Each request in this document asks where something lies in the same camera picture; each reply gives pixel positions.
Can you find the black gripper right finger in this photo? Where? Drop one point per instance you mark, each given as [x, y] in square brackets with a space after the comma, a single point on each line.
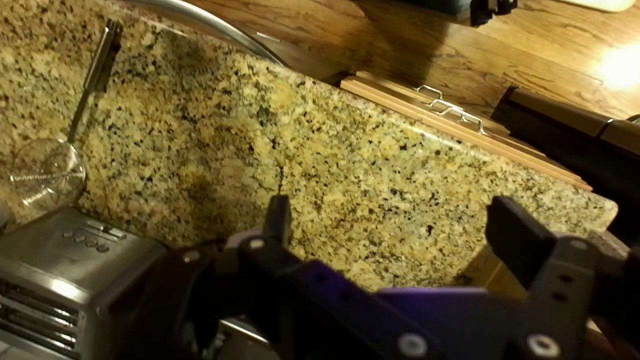
[520, 243]

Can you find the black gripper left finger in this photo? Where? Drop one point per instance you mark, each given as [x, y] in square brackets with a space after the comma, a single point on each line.
[277, 220]

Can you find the stainless steel toaster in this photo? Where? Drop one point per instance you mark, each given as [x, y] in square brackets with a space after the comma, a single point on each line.
[72, 267]

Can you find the stainless steel sink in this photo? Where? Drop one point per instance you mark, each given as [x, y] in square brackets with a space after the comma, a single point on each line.
[200, 16]

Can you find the clear glass cup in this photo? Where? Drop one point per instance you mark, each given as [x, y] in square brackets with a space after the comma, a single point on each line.
[47, 181]

